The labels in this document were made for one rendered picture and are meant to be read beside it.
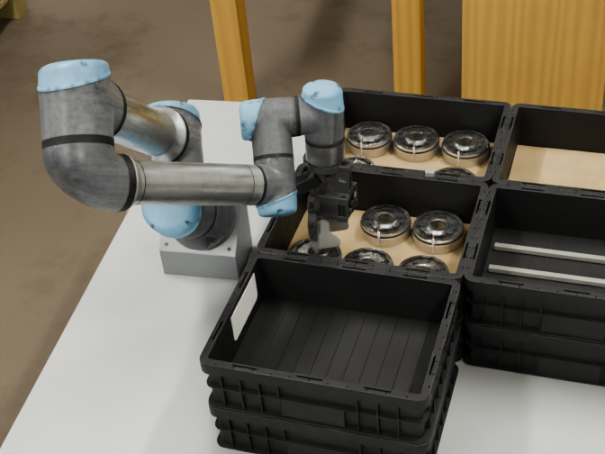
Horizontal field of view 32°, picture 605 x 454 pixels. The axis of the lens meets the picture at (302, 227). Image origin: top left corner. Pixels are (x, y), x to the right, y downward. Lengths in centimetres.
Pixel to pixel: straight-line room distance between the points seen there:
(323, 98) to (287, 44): 267
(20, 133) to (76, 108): 259
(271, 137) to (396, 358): 46
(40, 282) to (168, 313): 133
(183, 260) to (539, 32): 179
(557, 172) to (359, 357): 69
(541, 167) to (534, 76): 143
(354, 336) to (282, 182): 32
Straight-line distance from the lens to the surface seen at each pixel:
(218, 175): 187
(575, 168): 240
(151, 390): 214
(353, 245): 219
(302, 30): 472
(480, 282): 195
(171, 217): 210
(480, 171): 238
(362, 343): 198
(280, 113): 197
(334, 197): 205
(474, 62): 380
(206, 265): 233
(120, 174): 176
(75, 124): 174
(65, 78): 176
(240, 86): 410
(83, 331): 230
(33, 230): 380
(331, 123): 198
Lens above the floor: 223
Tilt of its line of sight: 39 degrees down
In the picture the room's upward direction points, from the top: 6 degrees counter-clockwise
